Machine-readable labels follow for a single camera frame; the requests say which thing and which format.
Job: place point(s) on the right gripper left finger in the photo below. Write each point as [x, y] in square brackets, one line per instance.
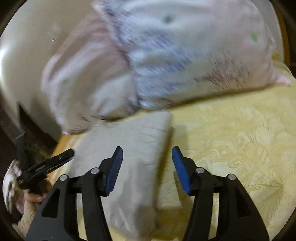
[77, 200]

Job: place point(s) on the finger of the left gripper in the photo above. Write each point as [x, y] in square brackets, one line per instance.
[50, 164]

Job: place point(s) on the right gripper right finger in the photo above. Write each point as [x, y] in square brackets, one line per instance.
[238, 217]

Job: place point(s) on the beige cable-knit sweater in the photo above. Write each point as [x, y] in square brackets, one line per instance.
[130, 207]

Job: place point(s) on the person's left hand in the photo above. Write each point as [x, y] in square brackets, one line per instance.
[30, 209]

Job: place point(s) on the fuzzy white left sleeve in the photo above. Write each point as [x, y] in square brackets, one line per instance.
[12, 193]

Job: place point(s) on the yellow patterned bedsheet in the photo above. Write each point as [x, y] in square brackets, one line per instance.
[249, 134]

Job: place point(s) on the floral lavender pillow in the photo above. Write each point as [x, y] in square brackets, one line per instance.
[127, 55]

